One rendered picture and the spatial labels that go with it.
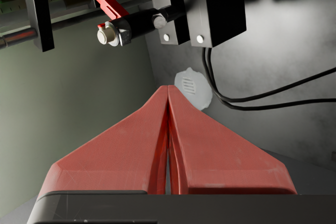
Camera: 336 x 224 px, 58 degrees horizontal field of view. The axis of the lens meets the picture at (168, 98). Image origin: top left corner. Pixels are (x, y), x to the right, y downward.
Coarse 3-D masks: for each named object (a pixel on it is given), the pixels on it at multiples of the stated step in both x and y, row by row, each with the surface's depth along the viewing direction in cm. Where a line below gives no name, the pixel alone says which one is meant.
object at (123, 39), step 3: (126, 30) 32; (120, 33) 31; (123, 33) 31; (126, 33) 32; (120, 36) 31; (123, 36) 32; (126, 36) 32; (129, 36) 32; (120, 39) 31; (123, 39) 32; (126, 39) 32; (120, 42) 32; (123, 42) 32; (126, 42) 32; (129, 42) 32
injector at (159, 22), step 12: (144, 12) 36; (156, 12) 36; (168, 12) 38; (180, 12) 39; (108, 24) 33; (120, 24) 33; (132, 24) 34; (144, 24) 35; (156, 24) 34; (132, 36) 35
